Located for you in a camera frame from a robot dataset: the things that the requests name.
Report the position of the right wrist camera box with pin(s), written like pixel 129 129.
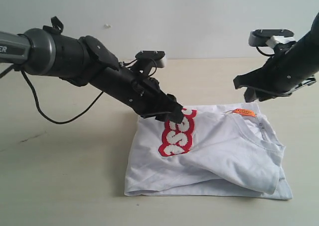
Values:
pixel 270 37

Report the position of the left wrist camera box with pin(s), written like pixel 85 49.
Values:
pixel 158 56

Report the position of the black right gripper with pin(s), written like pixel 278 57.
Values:
pixel 291 72

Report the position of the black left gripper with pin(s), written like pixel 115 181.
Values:
pixel 144 96

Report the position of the white t-shirt red lettering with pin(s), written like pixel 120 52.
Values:
pixel 213 152

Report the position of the orange clothing tag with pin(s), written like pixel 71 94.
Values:
pixel 244 112

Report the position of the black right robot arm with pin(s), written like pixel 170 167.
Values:
pixel 309 43

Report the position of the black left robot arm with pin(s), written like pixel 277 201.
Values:
pixel 47 52

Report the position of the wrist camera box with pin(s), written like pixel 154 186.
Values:
pixel 270 37
pixel 158 56

